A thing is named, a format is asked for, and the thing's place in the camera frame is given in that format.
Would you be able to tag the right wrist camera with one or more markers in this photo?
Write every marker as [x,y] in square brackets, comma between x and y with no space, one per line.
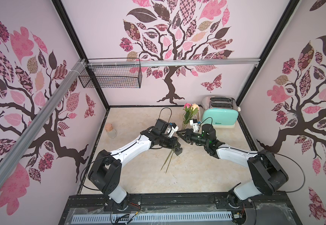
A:
[195,124]

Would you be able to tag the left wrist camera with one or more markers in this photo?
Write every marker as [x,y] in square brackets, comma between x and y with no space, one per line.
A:
[171,129]

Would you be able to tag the white slotted cable duct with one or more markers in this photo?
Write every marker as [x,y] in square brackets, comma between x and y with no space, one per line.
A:
[148,218]

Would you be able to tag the glass jar with cork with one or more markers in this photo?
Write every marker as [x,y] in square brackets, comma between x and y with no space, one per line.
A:
[111,132]

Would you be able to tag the black wire basket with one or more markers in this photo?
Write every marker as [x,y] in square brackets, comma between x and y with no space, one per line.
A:
[112,73]

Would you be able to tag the peach rose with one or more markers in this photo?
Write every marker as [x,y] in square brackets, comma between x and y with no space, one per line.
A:
[195,111]

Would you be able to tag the mint green toaster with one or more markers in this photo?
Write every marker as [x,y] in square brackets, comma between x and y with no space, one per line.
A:
[220,111]

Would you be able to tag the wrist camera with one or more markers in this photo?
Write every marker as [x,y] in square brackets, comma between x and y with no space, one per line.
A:
[195,124]
[171,129]

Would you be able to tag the pink rose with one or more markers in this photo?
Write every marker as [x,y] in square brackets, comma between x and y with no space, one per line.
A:
[168,160]
[188,112]

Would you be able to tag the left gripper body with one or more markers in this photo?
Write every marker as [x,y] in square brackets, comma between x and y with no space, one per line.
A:
[166,142]

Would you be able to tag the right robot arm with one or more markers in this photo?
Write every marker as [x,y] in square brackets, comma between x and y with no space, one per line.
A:
[268,176]

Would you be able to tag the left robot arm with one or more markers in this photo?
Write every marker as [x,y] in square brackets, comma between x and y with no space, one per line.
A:
[105,170]

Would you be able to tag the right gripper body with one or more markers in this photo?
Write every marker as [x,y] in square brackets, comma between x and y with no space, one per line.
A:
[190,135]

